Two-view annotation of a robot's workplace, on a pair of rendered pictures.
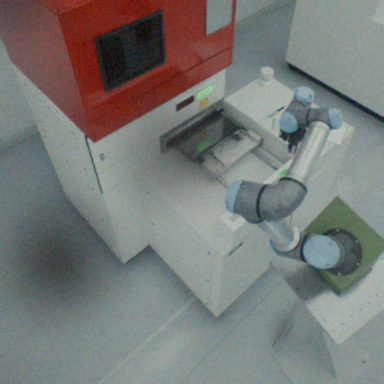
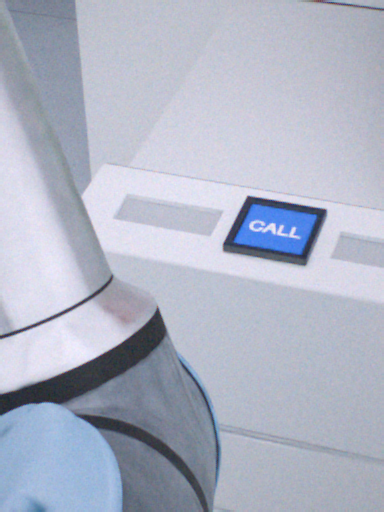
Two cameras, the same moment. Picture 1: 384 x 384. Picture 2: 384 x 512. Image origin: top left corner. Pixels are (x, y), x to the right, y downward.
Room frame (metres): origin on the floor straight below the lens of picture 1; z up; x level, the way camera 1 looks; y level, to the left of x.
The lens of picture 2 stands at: (0.67, -0.79, 1.49)
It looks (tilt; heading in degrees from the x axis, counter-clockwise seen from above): 39 degrees down; 63
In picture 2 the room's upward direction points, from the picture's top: 2 degrees counter-clockwise
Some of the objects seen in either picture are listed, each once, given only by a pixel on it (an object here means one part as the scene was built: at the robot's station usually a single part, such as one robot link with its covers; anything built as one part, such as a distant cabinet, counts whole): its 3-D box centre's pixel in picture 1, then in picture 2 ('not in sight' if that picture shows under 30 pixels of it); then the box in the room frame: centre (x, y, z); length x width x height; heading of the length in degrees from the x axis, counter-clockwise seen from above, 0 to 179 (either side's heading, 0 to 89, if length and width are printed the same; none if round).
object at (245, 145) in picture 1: (231, 155); not in sight; (1.40, -0.14, 0.87); 0.36 x 0.08 x 0.03; 134
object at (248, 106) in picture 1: (285, 122); not in sight; (1.62, -0.44, 0.89); 0.62 x 0.35 x 0.14; 44
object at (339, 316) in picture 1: (332, 274); not in sight; (0.81, -0.57, 0.75); 0.45 x 0.44 x 0.13; 35
